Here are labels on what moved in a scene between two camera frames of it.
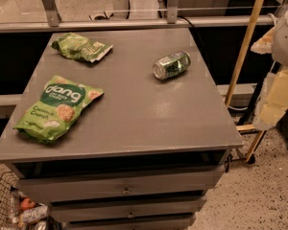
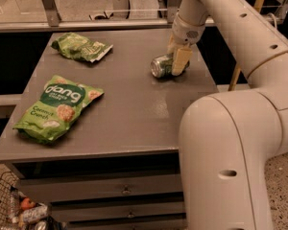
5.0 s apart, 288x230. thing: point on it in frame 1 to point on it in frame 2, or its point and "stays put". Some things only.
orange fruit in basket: x=27 y=203 stays put
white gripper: x=286 y=38 to x=186 y=33
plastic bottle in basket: x=35 y=214 stays put
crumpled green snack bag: x=80 y=48 stays put
